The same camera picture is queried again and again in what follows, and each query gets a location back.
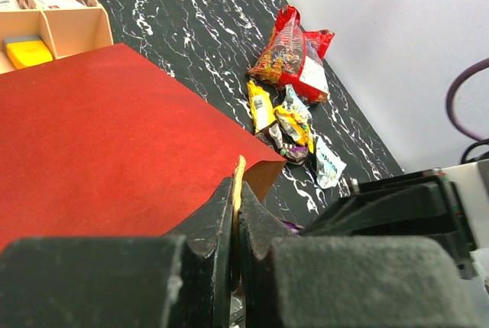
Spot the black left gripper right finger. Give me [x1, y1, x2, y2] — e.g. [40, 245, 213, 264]
[238, 184, 478, 327]

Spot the red brown paper bag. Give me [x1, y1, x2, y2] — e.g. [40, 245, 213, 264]
[1, 44, 285, 245]

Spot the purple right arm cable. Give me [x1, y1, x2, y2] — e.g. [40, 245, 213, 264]
[445, 57, 489, 144]

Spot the yellow M&M's packet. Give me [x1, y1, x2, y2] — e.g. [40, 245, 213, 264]
[274, 105, 314, 153]
[247, 79, 276, 134]

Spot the large red candy bag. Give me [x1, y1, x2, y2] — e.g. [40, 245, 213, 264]
[248, 5, 335, 103]

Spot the peach plastic desk organizer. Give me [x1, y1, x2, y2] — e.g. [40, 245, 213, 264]
[1, 0, 113, 60]

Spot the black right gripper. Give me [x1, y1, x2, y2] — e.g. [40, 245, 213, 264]
[300, 167, 478, 280]

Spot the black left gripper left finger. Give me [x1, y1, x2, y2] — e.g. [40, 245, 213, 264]
[1, 178, 234, 327]

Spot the silver Himalaya snack packet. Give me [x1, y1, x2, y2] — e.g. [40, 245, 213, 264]
[282, 84, 313, 123]

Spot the brown purple M&M's packet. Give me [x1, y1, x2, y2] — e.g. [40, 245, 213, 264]
[280, 219, 303, 234]

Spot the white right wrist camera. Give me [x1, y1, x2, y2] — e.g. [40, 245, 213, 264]
[439, 159, 489, 294]

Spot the yellow cube in organizer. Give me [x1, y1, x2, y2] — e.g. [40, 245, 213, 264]
[3, 35, 53, 69]

